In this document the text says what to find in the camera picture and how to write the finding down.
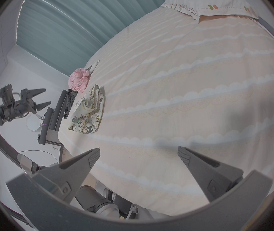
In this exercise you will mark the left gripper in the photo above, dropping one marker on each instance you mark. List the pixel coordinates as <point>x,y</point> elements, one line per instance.
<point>22,103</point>

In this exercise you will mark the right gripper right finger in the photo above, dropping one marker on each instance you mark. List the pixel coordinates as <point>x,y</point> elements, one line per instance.
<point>209,177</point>

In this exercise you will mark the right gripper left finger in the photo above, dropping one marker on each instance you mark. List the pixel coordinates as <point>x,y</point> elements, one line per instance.
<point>65,177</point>

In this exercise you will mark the white printed pyjama top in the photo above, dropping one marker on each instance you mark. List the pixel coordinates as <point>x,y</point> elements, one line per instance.
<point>90,112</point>

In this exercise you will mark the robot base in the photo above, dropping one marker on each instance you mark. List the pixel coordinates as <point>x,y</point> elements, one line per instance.
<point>103,201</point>

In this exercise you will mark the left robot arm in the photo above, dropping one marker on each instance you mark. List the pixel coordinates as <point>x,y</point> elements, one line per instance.
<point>0,129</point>

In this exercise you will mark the bed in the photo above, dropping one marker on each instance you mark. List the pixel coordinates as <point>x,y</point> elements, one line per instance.
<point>187,92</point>

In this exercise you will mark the white trash bin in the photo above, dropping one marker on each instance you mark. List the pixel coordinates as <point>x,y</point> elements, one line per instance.
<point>33,123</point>

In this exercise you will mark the black garment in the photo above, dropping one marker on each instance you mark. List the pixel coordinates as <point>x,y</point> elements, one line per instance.
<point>70,102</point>

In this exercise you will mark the pink garment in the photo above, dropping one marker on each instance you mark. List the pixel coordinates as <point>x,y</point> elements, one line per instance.
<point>79,79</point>

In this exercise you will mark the blue-green curtain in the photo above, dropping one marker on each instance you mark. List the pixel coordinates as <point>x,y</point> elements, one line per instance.
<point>103,6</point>
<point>55,37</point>

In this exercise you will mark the white and grey garment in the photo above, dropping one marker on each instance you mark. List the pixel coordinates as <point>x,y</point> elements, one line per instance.
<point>94,65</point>

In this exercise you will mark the white printed pillow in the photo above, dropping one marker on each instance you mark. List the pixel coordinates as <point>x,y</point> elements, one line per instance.
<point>211,2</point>

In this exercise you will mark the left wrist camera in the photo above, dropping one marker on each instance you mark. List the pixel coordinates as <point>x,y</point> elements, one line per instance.
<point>6,92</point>

